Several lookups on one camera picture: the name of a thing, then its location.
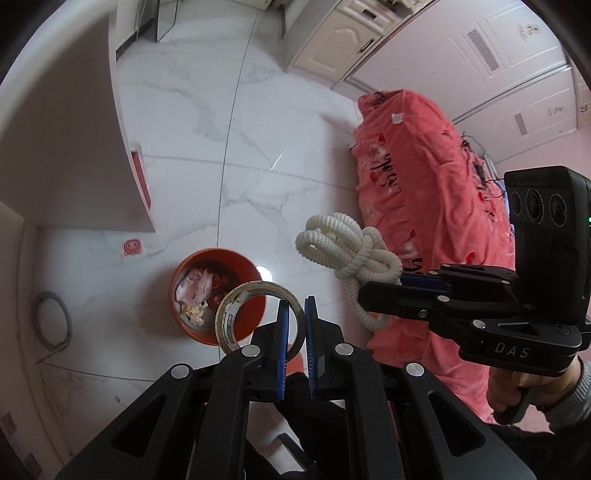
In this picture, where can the pink floor sticker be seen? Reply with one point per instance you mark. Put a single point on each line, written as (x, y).
(131, 247)

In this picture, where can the red bed sheet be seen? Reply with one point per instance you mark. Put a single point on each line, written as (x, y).
(438, 207)

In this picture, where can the person's right hand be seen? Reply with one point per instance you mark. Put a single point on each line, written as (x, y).
(508, 385)

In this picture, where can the white plastic bag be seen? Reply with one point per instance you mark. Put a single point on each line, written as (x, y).
(196, 286)

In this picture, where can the yellow paper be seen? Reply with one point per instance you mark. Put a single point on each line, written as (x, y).
(196, 314)

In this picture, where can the clear tape roll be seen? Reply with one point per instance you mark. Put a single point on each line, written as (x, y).
(231, 304)

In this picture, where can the orange trash bin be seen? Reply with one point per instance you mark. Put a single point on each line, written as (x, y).
(244, 327)

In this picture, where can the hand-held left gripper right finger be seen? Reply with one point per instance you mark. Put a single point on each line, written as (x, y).
(311, 350)

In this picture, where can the cream wardrobe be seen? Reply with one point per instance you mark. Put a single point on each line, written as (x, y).
(438, 50)

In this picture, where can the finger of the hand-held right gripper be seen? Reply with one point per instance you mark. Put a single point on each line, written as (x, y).
(397, 300)
(461, 274)

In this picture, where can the person's right forearm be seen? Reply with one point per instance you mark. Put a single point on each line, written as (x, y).
(572, 399)

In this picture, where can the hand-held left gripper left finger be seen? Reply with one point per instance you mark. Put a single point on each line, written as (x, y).
(281, 350)

